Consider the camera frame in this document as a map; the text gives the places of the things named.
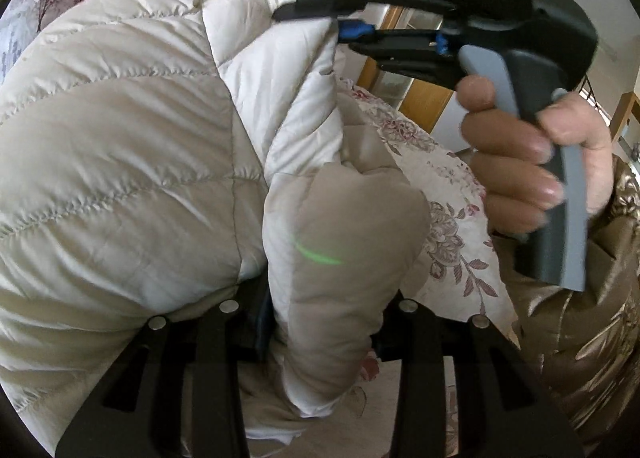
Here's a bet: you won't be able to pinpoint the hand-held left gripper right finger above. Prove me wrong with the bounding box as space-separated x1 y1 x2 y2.
372 291 584 458

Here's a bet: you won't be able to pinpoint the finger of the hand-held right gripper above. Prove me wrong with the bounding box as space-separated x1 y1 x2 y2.
272 0 375 42
347 31 458 86

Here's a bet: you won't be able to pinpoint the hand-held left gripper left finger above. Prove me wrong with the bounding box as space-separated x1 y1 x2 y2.
55 283 275 458

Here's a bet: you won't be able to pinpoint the cream quilted down coat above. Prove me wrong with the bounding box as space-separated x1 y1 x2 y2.
0 0 433 444

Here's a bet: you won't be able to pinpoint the person's right forearm golden sleeve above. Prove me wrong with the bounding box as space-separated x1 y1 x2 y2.
492 155 640 458

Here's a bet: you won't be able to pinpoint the person's right hand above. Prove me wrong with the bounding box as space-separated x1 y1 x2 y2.
457 76 616 240

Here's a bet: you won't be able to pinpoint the floral bed sheet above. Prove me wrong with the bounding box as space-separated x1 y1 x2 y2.
334 77 521 458

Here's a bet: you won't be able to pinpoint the floral pillow with lavender print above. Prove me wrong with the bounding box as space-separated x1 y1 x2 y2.
0 0 136 84

